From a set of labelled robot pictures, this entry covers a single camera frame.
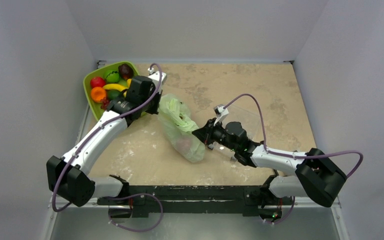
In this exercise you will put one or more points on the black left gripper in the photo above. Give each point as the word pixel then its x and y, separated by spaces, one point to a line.
pixel 153 110

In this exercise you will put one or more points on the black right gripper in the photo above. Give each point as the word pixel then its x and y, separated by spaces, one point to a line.
pixel 207 131

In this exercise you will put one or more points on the pale green plastic bag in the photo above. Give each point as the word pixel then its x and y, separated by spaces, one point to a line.
pixel 175 118

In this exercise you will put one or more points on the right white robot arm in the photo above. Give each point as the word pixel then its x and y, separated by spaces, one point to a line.
pixel 309 174

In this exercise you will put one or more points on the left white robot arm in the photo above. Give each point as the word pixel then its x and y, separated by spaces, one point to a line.
pixel 68 175

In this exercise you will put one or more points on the yellow fake lemon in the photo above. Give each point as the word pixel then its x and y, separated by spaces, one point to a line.
pixel 128 82

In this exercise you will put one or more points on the dark green fake avocado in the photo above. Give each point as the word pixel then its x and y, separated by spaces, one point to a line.
pixel 112 94

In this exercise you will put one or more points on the dark maroon fake fruit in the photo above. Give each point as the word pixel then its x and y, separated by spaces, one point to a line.
pixel 125 71

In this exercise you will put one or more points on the fake red grapes bunch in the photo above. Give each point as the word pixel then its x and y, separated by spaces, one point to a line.
pixel 104 103

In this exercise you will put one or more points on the green fake watermelon ball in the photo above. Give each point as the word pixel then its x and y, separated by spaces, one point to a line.
pixel 112 76

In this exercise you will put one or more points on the yellow fake banana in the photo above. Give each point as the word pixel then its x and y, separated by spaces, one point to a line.
pixel 115 86

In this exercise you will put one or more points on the orange fake fruit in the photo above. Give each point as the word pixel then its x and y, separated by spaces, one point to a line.
pixel 98 94

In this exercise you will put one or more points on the red fake apple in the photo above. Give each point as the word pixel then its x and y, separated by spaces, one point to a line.
pixel 97 81

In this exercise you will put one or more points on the green plastic tray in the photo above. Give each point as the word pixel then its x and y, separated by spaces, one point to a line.
pixel 95 108

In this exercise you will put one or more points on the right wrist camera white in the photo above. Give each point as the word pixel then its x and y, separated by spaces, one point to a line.
pixel 221 112

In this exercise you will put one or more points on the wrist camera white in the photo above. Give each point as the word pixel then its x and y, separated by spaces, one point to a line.
pixel 156 76
pixel 221 112

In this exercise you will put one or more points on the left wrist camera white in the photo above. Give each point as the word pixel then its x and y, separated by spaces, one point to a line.
pixel 156 76

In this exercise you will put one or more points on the black aluminium base frame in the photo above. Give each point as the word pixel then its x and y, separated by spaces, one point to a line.
pixel 139 201

